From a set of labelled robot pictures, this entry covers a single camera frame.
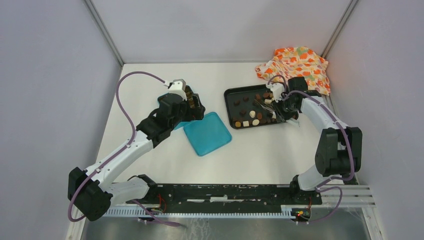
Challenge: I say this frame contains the steel tongs with white handle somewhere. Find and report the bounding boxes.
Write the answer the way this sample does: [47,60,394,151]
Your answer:
[252,99,300,127]

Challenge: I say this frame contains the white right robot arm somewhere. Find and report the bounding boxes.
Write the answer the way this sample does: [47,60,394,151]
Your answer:
[267,77,363,204]

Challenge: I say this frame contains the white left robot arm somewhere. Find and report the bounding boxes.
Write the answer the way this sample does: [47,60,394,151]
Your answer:
[67,93,206,222]

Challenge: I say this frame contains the teal chocolate tin box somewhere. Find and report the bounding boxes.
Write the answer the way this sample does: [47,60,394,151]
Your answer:
[156,85,197,130]

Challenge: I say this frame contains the white oval chocolate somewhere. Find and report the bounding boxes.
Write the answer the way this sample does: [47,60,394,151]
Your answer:
[252,119,260,126]

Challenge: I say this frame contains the black chocolate tray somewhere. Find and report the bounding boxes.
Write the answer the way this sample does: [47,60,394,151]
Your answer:
[223,84,276,130]

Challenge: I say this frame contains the teal tin lid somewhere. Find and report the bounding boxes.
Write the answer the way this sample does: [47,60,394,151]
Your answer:
[183,112,232,157]

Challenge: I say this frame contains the floral orange cloth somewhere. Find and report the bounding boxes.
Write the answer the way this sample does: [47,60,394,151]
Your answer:
[255,46,331,96]

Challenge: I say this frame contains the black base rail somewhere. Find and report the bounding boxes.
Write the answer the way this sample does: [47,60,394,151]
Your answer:
[138,183,323,214]

